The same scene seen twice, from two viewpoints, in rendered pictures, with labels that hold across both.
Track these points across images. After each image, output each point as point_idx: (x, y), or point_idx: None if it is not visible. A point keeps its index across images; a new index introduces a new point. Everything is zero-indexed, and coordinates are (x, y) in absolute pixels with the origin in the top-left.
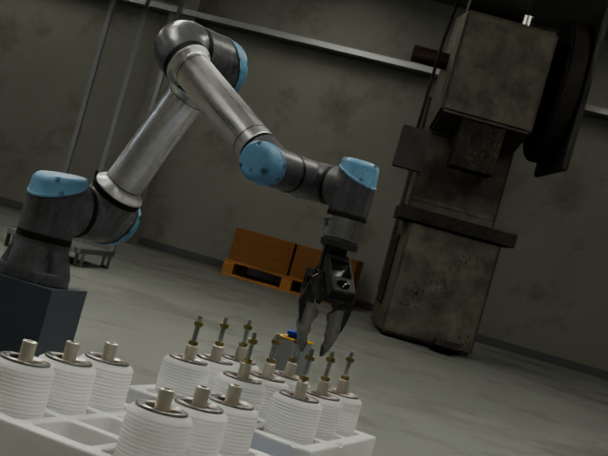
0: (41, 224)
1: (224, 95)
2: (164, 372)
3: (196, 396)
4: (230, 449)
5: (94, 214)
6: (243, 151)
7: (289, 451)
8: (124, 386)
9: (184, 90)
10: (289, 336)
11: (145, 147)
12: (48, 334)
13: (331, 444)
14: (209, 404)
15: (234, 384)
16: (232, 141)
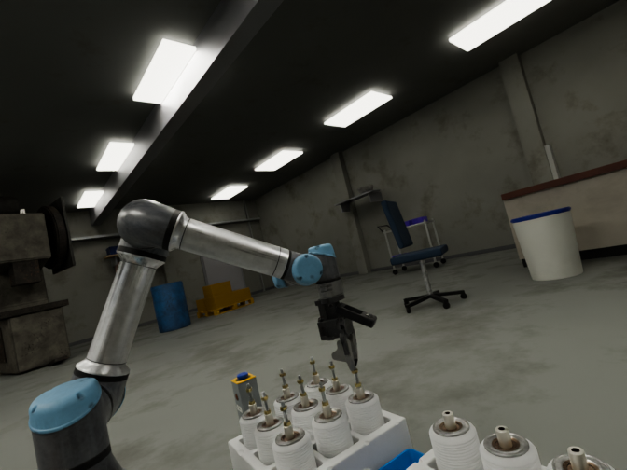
0: (86, 449)
1: (242, 238)
2: (293, 460)
3: (508, 439)
4: None
5: (111, 401)
6: (298, 267)
7: (397, 428)
8: None
9: (150, 257)
10: (242, 379)
11: (128, 318)
12: None
13: None
14: (494, 437)
15: (443, 413)
16: (271, 267)
